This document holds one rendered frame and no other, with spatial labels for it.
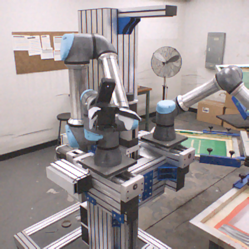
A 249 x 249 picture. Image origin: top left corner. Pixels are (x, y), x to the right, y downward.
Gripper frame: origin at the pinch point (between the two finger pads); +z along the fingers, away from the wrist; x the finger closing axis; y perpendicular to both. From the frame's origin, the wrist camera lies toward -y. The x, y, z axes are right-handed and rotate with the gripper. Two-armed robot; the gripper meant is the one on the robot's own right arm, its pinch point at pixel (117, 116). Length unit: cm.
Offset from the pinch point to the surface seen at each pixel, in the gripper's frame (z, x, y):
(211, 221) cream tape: -27, -70, 63
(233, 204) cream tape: -36, -91, 60
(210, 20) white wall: -472, -363, -99
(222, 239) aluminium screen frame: -11, -63, 61
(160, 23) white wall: -500, -256, -77
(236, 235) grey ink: -13, -74, 62
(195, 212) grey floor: -146, -160, 148
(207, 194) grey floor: -171, -194, 143
